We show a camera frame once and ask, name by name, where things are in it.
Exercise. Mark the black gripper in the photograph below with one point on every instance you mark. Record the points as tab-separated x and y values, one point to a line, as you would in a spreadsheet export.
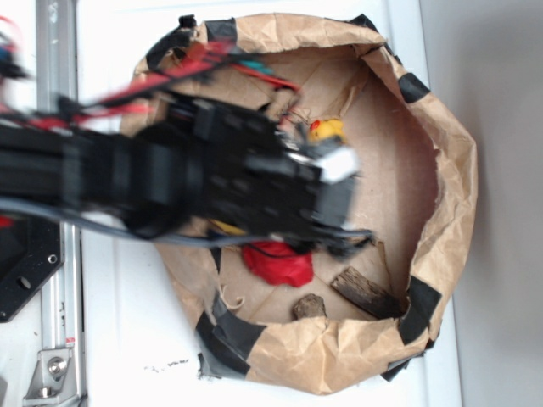
259	178

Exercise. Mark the yellow rubber duck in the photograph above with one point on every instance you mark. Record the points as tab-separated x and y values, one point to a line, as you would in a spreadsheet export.
321	130

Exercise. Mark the yellow sponge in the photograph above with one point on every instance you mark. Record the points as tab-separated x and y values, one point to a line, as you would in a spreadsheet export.
226	228

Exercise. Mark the crumpled red cloth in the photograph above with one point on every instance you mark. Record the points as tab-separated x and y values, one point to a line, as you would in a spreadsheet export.
278	264

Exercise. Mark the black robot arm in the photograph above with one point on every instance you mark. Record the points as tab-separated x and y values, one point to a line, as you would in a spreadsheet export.
149	181

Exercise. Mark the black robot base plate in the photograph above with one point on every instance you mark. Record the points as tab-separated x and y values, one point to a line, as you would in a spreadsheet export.
31	251

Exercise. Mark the metal corner bracket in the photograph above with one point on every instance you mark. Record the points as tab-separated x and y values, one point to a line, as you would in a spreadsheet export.
54	379

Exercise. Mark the aluminium extrusion rail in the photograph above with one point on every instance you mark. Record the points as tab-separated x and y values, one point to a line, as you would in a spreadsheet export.
61	296

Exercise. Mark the dark wooden block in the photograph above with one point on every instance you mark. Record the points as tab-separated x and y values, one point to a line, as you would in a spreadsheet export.
366	295

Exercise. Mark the brown paper bag bin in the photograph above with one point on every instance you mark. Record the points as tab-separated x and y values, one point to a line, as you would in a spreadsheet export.
418	192

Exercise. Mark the small brown rock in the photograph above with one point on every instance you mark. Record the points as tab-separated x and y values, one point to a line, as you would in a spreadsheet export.
310	306

